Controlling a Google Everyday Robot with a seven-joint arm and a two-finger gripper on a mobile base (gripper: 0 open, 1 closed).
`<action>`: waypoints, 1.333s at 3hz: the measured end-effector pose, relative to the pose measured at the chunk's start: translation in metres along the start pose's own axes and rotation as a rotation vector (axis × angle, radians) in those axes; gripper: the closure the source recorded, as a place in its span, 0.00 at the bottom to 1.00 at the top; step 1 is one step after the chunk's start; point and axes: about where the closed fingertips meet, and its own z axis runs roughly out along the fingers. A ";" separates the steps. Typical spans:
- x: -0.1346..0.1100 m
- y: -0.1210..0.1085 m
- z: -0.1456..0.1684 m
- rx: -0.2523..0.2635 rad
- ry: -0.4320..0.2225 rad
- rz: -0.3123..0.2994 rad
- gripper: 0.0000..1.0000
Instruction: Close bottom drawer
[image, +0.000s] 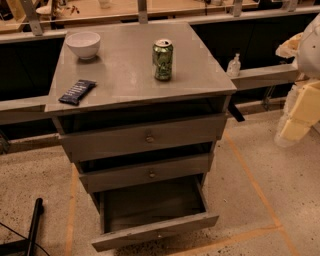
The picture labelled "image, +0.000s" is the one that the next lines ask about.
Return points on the white ceramic bowl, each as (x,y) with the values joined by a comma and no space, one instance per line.
(84,45)

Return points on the black stand leg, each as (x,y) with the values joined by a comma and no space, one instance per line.
(26,246)

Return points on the grey bottom drawer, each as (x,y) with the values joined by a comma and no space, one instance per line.
(142,213)

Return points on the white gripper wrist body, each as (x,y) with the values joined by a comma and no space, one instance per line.
(310,50)

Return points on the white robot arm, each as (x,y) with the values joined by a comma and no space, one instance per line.
(305,48)

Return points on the green soda can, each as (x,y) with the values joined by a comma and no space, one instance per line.
(162,58)

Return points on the clear sanitizer bottle left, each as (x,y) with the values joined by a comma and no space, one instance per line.
(234,66)

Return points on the dark blue snack bar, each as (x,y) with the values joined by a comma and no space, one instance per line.
(80,89)

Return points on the grey drawer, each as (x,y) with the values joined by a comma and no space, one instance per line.
(146,173)
(142,213)
(111,142)

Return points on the grey top drawer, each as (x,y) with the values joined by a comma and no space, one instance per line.
(111,142)

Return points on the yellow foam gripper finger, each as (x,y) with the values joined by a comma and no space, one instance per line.
(289,132)

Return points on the grey wooden drawer cabinet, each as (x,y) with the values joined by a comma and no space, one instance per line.
(127,93)

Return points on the grey middle drawer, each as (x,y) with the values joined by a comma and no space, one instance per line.
(146,173)

